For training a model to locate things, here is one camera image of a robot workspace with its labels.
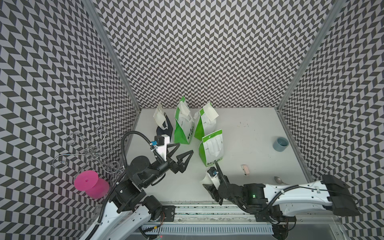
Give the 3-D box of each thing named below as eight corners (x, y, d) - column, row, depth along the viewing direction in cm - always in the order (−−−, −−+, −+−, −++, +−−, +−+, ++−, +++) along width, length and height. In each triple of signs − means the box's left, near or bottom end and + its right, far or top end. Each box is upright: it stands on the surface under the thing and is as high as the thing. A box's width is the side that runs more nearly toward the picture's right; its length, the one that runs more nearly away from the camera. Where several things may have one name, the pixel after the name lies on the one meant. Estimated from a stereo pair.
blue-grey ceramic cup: (274, 152, 97) (278, 147, 92) (271, 142, 102) (274, 136, 97) (286, 152, 97) (291, 147, 92) (282, 142, 102) (286, 136, 97)
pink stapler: (242, 175, 87) (243, 174, 85) (240, 165, 91) (241, 164, 89) (249, 175, 87) (250, 174, 85) (247, 165, 91) (248, 164, 89)
